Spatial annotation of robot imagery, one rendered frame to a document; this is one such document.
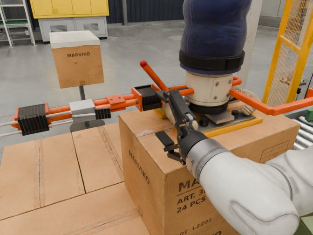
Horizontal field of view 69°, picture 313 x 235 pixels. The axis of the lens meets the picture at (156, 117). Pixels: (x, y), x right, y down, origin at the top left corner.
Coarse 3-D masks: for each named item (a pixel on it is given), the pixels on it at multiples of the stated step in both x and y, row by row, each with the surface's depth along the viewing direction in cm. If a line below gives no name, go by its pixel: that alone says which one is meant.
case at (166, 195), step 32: (128, 128) 86; (160, 128) 85; (256, 128) 85; (288, 128) 85; (128, 160) 96; (160, 160) 68; (256, 160) 84; (160, 192) 70; (192, 192) 74; (160, 224) 76; (192, 224) 83
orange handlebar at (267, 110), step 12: (108, 96) 75; (120, 96) 75; (132, 96) 77; (240, 96) 77; (60, 108) 69; (96, 108) 69; (120, 108) 73; (264, 108) 69; (276, 108) 68; (288, 108) 69; (300, 108) 72; (12, 120) 62
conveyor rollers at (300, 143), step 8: (296, 120) 170; (304, 120) 172; (312, 120) 175; (304, 128) 164; (312, 128) 160; (304, 136) 155; (312, 136) 152; (296, 144) 144; (304, 144) 147; (312, 144) 144
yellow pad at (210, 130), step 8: (232, 112) 86; (240, 112) 91; (200, 120) 85; (208, 120) 81; (232, 120) 85; (240, 120) 85; (248, 120) 86; (256, 120) 86; (200, 128) 80; (208, 128) 80; (216, 128) 81; (224, 128) 81; (232, 128) 82; (240, 128) 84; (208, 136) 78
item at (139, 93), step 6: (150, 84) 82; (132, 90) 78; (138, 90) 79; (144, 90) 79; (150, 90) 79; (156, 90) 78; (138, 96) 73; (144, 96) 72; (150, 96) 73; (156, 96) 74; (144, 102) 74; (150, 102) 75; (156, 102) 76; (162, 102) 77; (138, 108) 76; (144, 108) 74; (150, 108) 75; (156, 108) 76
